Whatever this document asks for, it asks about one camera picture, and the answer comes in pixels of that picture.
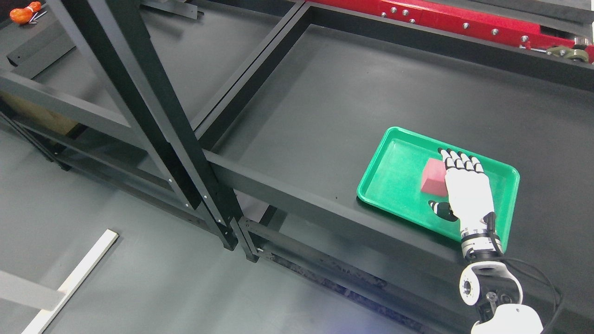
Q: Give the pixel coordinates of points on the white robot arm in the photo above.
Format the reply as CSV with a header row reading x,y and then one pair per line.
x,y
487,284

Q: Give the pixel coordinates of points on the green plastic tray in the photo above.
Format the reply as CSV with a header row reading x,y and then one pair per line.
x,y
393,179

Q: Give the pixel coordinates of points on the orange handled tool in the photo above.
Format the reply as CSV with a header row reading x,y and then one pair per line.
x,y
28,15

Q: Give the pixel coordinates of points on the pink foam block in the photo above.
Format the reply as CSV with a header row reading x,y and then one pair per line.
x,y
433,178

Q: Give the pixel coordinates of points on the black metal shelf rack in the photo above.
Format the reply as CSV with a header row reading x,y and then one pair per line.
x,y
267,113

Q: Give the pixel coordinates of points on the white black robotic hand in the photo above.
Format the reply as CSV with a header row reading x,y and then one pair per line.
x,y
470,203

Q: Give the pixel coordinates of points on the red metal beam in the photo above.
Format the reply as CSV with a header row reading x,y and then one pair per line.
x,y
485,26

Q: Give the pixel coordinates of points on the white desk with T-leg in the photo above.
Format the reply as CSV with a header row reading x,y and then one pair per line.
x,y
50,302

